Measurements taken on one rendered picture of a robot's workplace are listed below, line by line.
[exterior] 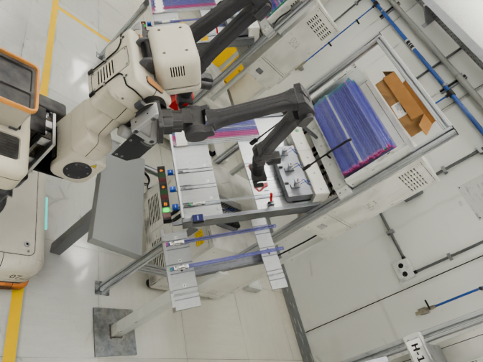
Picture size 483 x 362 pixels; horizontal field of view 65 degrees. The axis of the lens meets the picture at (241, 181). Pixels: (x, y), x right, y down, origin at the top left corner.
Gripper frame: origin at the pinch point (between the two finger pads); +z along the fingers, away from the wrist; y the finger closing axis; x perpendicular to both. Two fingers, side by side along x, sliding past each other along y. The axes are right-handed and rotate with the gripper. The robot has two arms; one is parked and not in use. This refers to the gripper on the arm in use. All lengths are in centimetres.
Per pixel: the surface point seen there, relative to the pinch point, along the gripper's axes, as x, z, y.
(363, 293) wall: -88, 156, -23
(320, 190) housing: -32.0, 8.7, -5.9
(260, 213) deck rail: 0.5, 12.4, -10.6
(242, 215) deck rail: 9.7, 10.3, -10.7
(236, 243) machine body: 12, 54, -5
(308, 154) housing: -33.6, 9.7, 19.0
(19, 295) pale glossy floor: 119, 22, -25
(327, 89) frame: -52, -6, 50
